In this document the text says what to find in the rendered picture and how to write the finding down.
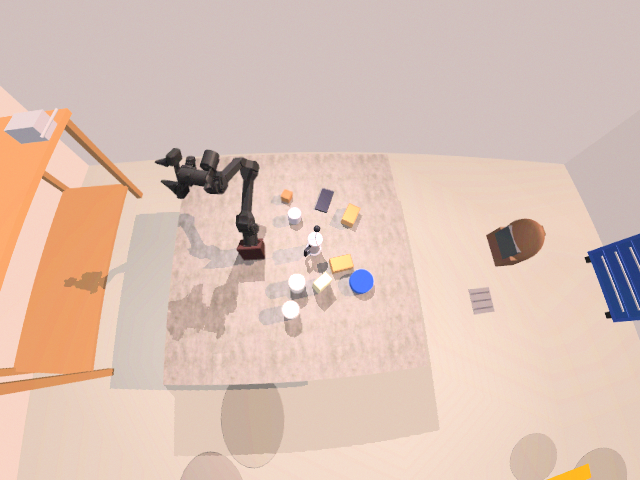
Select glass french press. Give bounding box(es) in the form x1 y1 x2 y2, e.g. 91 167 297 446
304 225 323 257

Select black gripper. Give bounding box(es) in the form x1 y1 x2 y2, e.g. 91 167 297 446
155 148 197 199

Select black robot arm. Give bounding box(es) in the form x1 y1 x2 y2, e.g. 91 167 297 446
193 149 260 247

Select blue short cylinder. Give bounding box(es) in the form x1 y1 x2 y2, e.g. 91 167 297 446
349 270 373 294

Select dark grey flat bar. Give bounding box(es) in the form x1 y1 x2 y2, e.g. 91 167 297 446
315 188 334 213

